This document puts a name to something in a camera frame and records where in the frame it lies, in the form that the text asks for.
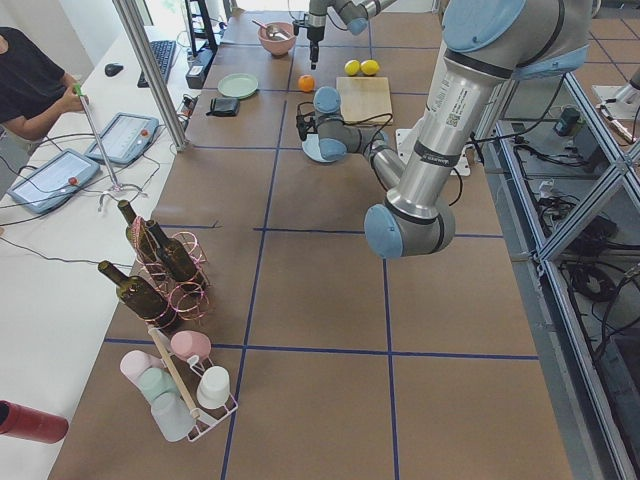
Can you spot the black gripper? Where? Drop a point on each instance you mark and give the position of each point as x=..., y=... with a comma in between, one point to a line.
x=315, y=34
x=316, y=133

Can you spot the person in black shirt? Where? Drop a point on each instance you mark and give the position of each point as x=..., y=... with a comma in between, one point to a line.
x=35, y=91

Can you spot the metal scoop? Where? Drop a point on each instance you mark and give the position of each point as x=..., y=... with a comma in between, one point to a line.
x=272, y=31

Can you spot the metal stand with green tip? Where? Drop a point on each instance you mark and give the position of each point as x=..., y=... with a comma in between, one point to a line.
x=117, y=188

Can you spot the green plate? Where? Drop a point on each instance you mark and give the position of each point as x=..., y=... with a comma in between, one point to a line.
x=238, y=85

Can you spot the dark wine bottle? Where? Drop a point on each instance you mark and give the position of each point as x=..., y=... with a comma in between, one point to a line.
x=176, y=259
x=142, y=298
x=140, y=238

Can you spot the pink bowl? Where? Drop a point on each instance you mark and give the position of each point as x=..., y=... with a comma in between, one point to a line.
x=277, y=47

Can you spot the dark wine bottle front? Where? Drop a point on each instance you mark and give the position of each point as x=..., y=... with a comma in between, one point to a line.
x=142, y=298

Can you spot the yellow lemon right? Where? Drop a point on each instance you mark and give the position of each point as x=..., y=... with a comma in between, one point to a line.
x=369, y=67

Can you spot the teach pendant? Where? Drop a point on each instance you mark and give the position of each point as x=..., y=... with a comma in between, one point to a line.
x=127, y=137
x=54, y=182

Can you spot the yellow lemon left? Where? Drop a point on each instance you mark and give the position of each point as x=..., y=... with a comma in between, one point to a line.
x=352, y=67

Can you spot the pink cup on rack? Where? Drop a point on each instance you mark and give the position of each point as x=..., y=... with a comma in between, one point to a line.
x=188, y=343

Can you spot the dark wine bottle back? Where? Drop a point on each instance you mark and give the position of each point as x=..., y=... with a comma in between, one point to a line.
x=140, y=238

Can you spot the light pink cup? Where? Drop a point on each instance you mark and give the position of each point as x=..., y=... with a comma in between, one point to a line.
x=135, y=362

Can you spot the wooden cutting board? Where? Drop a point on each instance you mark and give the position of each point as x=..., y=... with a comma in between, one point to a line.
x=365, y=99

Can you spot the dark folded cloth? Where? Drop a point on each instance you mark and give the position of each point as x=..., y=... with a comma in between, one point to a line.
x=223, y=107

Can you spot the yellow lemon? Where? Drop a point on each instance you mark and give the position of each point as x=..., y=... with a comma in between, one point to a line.
x=369, y=67
x=352, y=67

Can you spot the grey blue cup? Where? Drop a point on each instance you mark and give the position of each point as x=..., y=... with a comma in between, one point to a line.
x=172, y=416

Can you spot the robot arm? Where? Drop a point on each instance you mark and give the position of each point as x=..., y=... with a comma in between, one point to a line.
x=355, y=17
x=484, y=43

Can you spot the black keyboard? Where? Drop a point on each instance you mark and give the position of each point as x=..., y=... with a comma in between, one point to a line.
x=163, y=51

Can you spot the pale green cup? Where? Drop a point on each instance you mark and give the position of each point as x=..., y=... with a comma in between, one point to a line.
x=154, y=382

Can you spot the white wire cup rack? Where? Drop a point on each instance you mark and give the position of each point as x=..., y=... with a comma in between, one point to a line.
x=191, y=372

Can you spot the wooden rack handle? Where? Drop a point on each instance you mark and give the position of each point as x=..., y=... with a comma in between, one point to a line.
x=166, y=357

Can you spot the dark wine bottle middle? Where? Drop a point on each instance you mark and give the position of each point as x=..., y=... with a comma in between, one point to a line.
x=176, y=259

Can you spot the teach pendant far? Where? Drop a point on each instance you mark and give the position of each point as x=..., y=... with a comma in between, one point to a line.
x=127, y=137

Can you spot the orange fruit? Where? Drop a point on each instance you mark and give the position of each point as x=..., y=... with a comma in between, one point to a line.
x=306, y=83

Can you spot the aluminium frame post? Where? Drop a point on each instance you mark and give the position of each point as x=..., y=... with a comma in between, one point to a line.
x=133, y=25

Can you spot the red bottle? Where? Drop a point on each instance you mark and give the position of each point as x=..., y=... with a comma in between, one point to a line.
x=31, y=424

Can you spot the teach pendant near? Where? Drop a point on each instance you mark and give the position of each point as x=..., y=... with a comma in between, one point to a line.
x=54, y=182

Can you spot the white cup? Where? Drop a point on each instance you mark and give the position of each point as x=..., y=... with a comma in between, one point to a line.
x=214, y=388

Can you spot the copper wire bottle rack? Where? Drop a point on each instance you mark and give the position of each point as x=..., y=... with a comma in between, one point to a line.
x=191, y=306

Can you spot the light blue plate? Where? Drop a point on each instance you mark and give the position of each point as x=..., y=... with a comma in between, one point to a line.
x=311, y=149

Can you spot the black computer mouse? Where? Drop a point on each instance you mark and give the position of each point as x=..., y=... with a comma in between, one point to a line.
x=113, y=69

